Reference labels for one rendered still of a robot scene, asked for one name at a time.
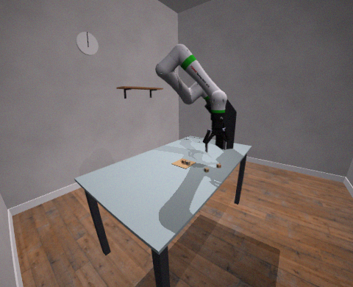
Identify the tan square mat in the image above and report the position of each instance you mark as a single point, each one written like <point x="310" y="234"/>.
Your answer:
<point x="182" y="165"/>

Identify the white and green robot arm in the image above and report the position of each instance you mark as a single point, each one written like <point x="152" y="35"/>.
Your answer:
<point x="180" y="55"/>

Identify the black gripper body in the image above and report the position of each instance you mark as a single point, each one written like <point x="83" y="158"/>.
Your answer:
<point x="216" y="126"/>

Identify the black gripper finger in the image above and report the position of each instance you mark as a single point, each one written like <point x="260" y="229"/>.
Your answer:
<point x="226" y="138"/>
<point x="207" y="139"/>

